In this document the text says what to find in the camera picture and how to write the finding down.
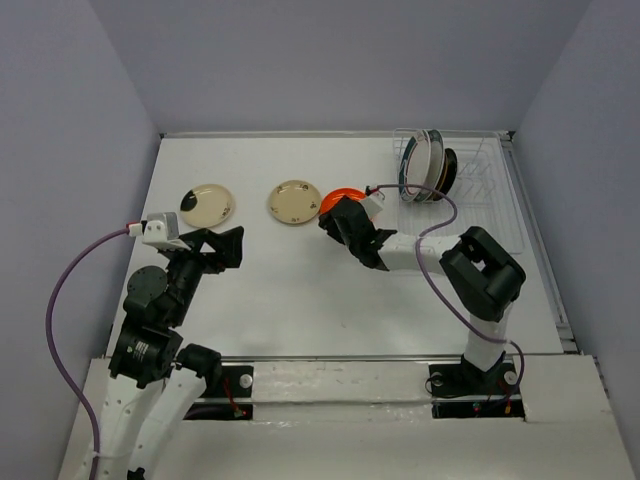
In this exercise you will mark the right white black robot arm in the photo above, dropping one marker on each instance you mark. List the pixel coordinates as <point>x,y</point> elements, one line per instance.
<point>486,279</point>

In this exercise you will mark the cream plate with small motifs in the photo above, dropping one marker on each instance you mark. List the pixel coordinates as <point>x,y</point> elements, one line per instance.
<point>294,202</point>

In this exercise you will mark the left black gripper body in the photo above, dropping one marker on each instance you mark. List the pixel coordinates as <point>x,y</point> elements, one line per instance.
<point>189,269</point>

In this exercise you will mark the orange plate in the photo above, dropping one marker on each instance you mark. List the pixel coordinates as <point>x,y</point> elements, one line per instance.
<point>332,197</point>

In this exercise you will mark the white plate teal lettered rim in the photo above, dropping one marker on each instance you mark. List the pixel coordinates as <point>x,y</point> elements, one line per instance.
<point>436,165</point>

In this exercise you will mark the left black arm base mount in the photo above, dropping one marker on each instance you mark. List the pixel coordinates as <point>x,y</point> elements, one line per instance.
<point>229,400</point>

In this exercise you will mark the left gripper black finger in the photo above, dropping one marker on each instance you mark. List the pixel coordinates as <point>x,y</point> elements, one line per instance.
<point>197,239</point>
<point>229,248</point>

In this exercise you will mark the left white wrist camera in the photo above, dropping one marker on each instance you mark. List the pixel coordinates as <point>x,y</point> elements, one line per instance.
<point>161,231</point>

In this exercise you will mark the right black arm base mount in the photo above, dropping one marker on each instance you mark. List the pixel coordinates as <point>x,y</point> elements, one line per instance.
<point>454,398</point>

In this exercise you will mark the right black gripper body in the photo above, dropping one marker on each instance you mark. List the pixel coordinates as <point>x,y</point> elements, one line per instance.
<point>353,246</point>

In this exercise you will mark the yellow black patterned plate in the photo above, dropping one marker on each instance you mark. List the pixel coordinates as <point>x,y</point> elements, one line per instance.
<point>448,174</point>

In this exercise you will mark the cream plate with black patch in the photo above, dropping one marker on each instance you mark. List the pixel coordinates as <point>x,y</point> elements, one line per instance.
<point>206,206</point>

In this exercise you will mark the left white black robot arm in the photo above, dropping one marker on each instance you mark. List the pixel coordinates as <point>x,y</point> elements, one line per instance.
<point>154,378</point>

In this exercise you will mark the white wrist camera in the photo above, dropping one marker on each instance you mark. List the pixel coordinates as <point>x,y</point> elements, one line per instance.
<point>373,202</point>
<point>161,231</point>

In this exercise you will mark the clear wire dish rack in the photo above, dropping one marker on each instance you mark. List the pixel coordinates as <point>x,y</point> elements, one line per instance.
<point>482,191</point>

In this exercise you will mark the white plate green red rim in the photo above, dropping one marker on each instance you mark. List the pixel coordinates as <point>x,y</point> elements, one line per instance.
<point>412,170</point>

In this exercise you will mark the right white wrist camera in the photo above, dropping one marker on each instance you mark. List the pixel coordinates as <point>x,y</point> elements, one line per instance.
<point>373,202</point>

